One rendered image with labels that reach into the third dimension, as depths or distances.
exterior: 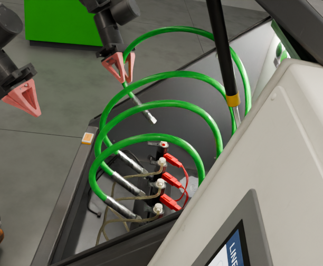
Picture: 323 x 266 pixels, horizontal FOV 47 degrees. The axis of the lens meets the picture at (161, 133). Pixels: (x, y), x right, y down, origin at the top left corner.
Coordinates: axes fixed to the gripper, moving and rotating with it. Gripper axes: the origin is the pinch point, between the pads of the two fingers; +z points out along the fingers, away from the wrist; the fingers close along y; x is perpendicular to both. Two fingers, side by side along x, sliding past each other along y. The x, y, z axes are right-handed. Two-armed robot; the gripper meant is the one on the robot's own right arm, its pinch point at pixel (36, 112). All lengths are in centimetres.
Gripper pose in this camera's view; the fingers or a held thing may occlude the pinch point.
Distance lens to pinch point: 85.2
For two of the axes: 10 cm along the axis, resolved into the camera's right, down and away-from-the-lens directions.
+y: 7.7, -3.8, -5.1
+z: 5.6, 7.9, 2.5
